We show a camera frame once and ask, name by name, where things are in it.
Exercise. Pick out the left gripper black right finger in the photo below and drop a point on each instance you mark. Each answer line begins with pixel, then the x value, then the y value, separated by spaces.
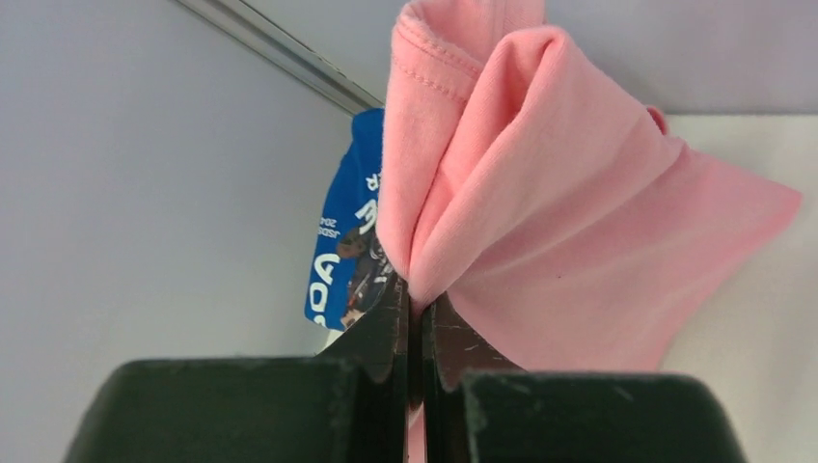
pixel 481 407

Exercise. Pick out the light pink t-shirt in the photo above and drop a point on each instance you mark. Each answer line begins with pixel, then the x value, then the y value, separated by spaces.
pixel 557 213

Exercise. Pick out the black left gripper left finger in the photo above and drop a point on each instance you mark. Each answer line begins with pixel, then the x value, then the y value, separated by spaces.
pixel 347 403

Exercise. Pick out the grey corner frame post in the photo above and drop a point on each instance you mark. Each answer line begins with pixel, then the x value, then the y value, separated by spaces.
pixel 247 25

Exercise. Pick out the folded blue printed t-shirt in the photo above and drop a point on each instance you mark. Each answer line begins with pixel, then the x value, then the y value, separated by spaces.
pixel 349 268

